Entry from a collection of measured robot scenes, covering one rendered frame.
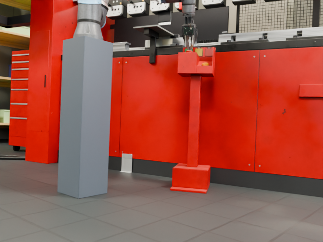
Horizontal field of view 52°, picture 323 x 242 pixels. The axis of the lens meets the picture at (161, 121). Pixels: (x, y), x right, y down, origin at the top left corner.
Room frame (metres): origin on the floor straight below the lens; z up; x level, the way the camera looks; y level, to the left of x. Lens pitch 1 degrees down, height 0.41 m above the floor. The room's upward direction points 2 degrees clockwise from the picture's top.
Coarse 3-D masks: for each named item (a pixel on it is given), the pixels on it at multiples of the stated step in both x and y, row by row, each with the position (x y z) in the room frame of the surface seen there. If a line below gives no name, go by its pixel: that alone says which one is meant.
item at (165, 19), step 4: (160, 12) 2.44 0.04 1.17; (164, 12) 2.43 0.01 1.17; (168, 12) 2.41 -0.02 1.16; (160, 16) 2.44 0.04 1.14; (164, 16) 2.43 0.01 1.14; (168, 16) 2.41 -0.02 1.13; (160, 20) 2.44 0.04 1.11; (164, 20) 2.43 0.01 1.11; (168, 20) 2.41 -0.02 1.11; (160, 24) 2.45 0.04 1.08; (164, 24) 2.44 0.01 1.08
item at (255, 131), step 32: (128, 64) 2.39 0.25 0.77; (160, 64) 2.28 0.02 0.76; (224, 64) 2.07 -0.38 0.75; (256, 64) 1.99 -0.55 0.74; (288, 64) 1.90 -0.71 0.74; (320, 64) 1.83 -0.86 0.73; (128, 96) 2.39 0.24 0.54; (160, 96) 2.27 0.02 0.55; (224, 96) 2.07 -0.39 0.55; (256, 96) 1.98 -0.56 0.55; (288, 96) 1.90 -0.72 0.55; (128, 128) 2.38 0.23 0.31; (160, 128) 2.27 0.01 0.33; (224, 128) 2.07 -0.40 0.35; (256, 128) 1.98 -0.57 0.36; (288, 128) 1.90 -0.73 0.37; (320, 128) 1.82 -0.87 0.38; (160, 160) 2.26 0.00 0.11; (224, 160) 2.06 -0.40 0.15; (256, 160) 1.97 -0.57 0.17; (288, 160) 1.89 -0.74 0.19; (320, 160) 1.82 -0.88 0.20; (288, 192) 1.89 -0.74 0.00; (320, 192) 1.82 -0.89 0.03
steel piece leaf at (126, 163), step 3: (123, 159) 2.39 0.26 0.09; (126, 159) 2.38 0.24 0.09; (129, 159) 2.37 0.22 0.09; (123, 162) 2.39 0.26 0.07; (126, 162) 2.38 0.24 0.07; (129, 162) 2.37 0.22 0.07; (123, 165) 2.39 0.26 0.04; (126, 165) 2.38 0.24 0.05; (129, 165) 2.37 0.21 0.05; (123, 168) 2.39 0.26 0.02; (126, 168) 2.38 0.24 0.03; (129, 168) 2.37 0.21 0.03; (120, 171) 2.37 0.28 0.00; (123, 171) 2.37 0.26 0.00; (126, 171) 2.38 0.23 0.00; (129, 171) 2.37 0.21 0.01
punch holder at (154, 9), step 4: (152, 0) 2.44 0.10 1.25; (156, 0) 2.42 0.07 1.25; (160, 0) 2.41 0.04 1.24; (152, 4) 2.43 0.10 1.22; (156, 4) 2.42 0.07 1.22; (160, 4) 2.41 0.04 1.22; (164, 4) 2.39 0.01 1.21; (168, 4) 2.38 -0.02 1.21; (172, 4) 2.44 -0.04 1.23; (152, 8) 2.44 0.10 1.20; (156, 8) 2.42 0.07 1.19; (160, 8) 2.41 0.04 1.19; (164, 8) 2.39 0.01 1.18; (168, 8) 2.39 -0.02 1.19; (172, 8) 2.44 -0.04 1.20; (152, 12) 2.47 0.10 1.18; (156, 12) 2.46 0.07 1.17; (172, 12) 2.45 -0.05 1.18
